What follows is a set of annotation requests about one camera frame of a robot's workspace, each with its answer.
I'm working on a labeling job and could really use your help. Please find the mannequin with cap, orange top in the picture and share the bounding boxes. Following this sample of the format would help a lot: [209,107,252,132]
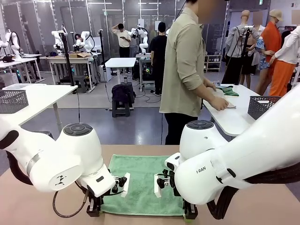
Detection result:
[255,9,283,96]

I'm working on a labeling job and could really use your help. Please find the white standing desk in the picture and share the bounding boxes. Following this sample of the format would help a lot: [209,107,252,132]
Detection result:
[105,57,137,85]

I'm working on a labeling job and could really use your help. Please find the white lab table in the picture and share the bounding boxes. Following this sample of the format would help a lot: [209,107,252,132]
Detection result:
[0,53,43,82]

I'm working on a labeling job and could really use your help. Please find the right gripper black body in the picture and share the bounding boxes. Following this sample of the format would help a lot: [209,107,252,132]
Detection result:
[182,200,199,213]

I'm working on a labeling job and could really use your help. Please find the right arm black cable bundle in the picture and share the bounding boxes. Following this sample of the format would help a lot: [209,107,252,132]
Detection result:
[206,163,300,220]

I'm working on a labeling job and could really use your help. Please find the computer tower with lights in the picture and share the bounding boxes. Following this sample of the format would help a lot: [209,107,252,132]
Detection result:
[139,56,156,83]

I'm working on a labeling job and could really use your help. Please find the mannequin white shirt orange trousers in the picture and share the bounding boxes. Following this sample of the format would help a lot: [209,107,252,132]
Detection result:
[269,24,300,97]

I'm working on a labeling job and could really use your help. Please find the black tripod pole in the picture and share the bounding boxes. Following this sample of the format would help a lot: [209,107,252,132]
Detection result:
[58,24,75,87]

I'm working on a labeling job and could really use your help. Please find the man in cream shirt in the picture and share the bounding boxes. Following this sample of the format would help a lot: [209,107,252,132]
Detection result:
[111,22,132,74]

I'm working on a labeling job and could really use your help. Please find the mannequin in grey shirt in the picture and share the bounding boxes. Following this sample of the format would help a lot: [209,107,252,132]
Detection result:
[222,9,261,86]

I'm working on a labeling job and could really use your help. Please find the open cardboard box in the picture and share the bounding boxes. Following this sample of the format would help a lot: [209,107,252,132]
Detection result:
[68,52,91,59]

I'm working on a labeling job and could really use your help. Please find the light green towel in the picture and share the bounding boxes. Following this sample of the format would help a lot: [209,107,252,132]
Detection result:
[101,154,188,217]

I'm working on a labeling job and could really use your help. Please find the white side table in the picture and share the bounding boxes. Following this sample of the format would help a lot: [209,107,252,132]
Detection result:
[202,83,264,138]

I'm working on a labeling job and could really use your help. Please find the person in beige shirt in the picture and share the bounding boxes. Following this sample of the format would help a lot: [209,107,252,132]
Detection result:
[159,0,208,145]

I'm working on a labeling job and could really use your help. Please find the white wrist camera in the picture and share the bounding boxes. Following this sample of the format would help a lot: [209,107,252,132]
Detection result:
[154,173,175,198]
[109,172,131,198]

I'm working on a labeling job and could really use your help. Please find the left arm thick black hose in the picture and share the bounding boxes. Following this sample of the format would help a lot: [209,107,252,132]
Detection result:
[4,150,34,186]

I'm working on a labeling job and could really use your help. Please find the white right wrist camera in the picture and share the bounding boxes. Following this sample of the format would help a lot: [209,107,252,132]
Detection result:
[154,173,175,198]

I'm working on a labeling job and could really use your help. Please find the black stand pole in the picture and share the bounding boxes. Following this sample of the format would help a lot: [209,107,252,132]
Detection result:
[97,29,106,68]

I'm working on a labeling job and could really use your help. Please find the black backpack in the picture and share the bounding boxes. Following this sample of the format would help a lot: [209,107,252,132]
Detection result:
[111,83,136,106]

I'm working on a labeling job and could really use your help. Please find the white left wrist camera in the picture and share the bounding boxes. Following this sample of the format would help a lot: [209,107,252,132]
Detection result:
[109,172,131,198]

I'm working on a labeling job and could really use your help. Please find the dark green towel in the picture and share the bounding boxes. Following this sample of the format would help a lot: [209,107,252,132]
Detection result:
[221,86,240,97]

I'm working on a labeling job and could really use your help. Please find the person's right forearm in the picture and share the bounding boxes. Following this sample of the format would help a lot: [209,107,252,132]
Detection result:
[186,79,216,104]

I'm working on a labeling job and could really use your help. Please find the long beige lab table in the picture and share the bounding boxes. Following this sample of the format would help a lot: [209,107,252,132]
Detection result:
[46,54,99,91]

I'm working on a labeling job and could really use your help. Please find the beige towel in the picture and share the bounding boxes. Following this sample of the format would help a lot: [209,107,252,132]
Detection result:
[210,88,237,111]

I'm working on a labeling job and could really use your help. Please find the grey step stool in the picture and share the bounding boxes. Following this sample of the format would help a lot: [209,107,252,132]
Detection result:
[73,75,89,94]

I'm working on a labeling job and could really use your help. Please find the person's left hand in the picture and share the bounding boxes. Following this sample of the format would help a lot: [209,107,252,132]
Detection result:
[204,80,218,92]

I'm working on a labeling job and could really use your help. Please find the white shoe shelf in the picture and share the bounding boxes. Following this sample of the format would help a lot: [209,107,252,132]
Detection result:
[202,54,223,73]

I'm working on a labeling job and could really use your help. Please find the white storage box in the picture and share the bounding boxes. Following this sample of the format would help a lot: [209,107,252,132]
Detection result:
[1,83,47,91]

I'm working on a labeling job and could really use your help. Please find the man in black with cap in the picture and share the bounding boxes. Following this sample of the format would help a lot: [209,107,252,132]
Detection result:
[149,21,168,96]

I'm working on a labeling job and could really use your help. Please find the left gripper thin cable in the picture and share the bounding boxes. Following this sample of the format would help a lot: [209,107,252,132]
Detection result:
[52,180,91,219]

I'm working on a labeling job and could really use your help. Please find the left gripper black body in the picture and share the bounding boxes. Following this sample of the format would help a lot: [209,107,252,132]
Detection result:
[89,193,105,208]

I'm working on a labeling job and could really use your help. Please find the grey plastic stool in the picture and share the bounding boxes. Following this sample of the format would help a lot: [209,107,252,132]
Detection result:
[111,93,135,118]

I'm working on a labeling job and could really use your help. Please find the person's right hand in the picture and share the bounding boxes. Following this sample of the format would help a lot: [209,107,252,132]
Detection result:
[212,96,229,112]

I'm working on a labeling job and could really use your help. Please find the grey perforated basket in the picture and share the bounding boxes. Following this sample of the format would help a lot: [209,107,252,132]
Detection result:
[0,90,29,115]
[247,95,282,120]

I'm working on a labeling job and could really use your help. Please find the person in blue floral shirt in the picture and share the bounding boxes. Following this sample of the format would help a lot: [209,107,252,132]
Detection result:
[252,10,274,71]

